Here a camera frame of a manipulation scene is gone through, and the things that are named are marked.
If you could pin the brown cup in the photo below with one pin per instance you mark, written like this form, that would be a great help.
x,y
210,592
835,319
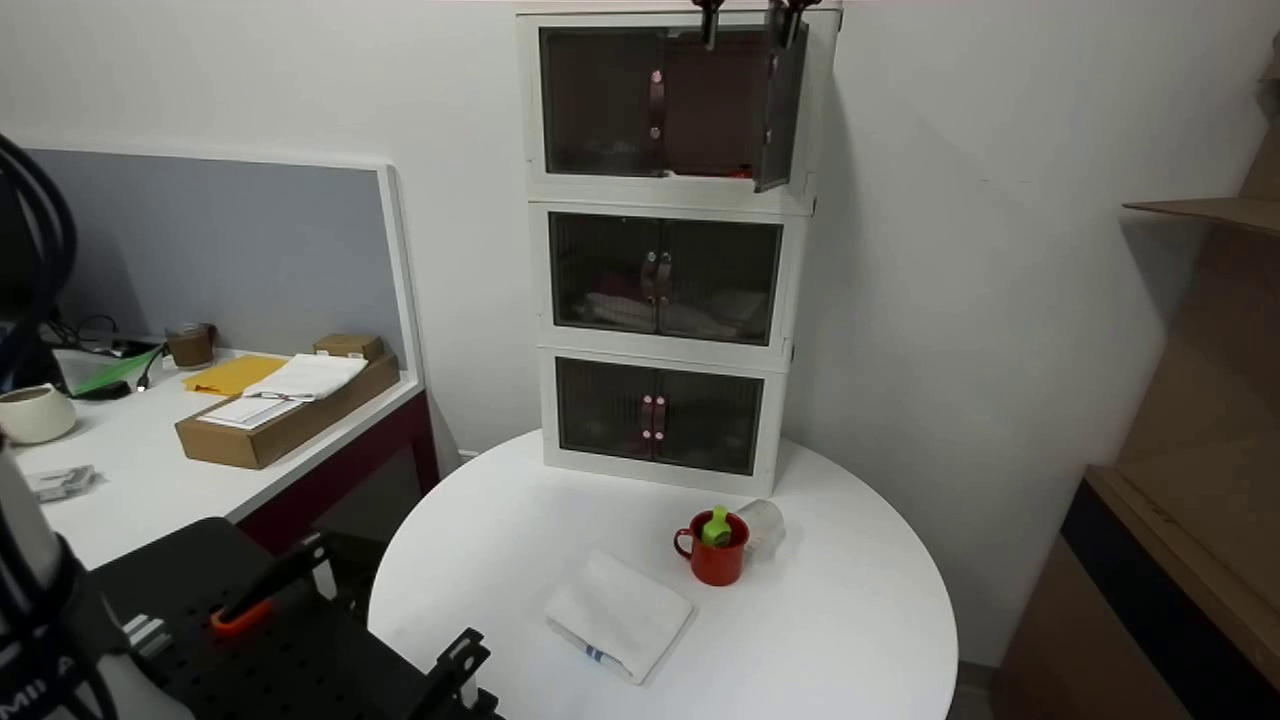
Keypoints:
x,y
188,345

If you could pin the white folded cloth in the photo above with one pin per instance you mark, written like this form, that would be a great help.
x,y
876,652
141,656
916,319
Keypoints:
x,y
620,615

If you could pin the white bowl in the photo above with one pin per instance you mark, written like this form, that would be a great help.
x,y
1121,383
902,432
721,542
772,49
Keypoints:
x,y
32,417

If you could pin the grey partition panel white frame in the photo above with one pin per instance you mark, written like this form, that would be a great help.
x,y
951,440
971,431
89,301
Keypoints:
x,y
213,252

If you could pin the green plastic item in mug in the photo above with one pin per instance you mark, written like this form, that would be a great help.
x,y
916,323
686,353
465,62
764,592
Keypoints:
x,y
716,531

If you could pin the wooden shelf unit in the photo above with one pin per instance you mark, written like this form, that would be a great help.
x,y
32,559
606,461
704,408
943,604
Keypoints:
x,y
1201,440

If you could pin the crumpled clear plastic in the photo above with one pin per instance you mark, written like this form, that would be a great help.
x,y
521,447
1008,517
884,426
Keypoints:
x,y
64,483

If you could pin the upper dark slatted tray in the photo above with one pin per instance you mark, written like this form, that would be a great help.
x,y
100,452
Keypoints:
x,y
721,283

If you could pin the shallow cardboard tray box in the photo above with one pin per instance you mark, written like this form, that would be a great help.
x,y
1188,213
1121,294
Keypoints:
x,y
285,432

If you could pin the black clamp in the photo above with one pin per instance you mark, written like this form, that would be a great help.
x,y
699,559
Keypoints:
x,y
452,667

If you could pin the red mug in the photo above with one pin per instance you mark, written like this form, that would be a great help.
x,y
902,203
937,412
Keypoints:
x,y
716,563

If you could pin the white papers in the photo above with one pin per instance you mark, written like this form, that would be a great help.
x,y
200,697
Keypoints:
x,y
301,383

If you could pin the clear plastic cup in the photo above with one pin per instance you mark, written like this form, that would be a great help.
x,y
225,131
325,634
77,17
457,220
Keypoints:
x,y
770,523

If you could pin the white desk with maroon side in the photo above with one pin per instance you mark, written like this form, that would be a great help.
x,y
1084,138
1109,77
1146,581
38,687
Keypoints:
x,y
144,486

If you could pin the white cupboard unit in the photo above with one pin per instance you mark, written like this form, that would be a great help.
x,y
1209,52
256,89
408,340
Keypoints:
x,y
667,193
667,351
661,472

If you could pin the dark translucent cupboard door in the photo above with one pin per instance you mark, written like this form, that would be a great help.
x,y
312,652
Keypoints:
x,y
600,100
600,404
704,421
600,273

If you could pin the small brown box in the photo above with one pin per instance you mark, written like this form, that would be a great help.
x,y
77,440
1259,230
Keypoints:
x,y
351,345

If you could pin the dark slatted metal tray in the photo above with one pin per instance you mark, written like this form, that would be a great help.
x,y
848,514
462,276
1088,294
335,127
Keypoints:
x,y
783,106

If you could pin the green folder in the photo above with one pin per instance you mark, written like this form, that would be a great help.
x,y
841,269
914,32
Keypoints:
x,y
114,378

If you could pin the yellow envelope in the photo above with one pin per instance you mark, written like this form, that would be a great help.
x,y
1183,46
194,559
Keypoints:
x,y
232,378

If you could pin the black perforated mounting table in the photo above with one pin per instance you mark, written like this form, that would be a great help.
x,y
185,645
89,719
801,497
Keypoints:
x,y
293,667

